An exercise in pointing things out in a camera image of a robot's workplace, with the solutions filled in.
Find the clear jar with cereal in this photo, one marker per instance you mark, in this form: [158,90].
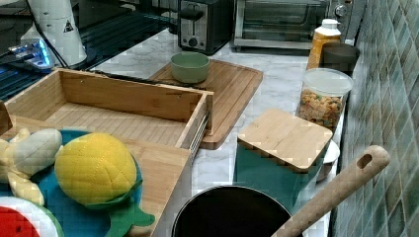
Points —
[323,96]

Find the blue plate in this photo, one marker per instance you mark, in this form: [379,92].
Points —
[75,219]

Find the teal canister wooden lid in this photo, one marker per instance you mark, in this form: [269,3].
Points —
[280,154]

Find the wooden cutting board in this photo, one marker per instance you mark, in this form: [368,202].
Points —
[230,95]

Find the red plush watermelon toy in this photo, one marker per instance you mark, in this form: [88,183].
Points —
[22,218]

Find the green ceramic cup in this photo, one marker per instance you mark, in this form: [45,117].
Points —
[190,67]

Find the black silver toaster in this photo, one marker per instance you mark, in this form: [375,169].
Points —
[204,26]

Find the black pan wooden handle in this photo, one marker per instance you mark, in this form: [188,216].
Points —
[234,211]

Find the orange bottle white cap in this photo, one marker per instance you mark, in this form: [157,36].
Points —
[327,32]

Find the silver toaster oven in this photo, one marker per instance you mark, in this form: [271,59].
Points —
[278,23]

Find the white small dish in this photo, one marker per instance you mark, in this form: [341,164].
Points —
[330,157]

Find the cream plush banana toy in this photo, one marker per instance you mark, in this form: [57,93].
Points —
[25,155]

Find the yellow plush pineapple toy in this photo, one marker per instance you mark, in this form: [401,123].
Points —
[98,171]

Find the open wooden drawer box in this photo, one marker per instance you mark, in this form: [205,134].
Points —
[69,99]

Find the dark brown cup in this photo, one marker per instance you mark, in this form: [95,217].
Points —
[339,56]

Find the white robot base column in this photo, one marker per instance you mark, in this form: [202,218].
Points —
[53,21]

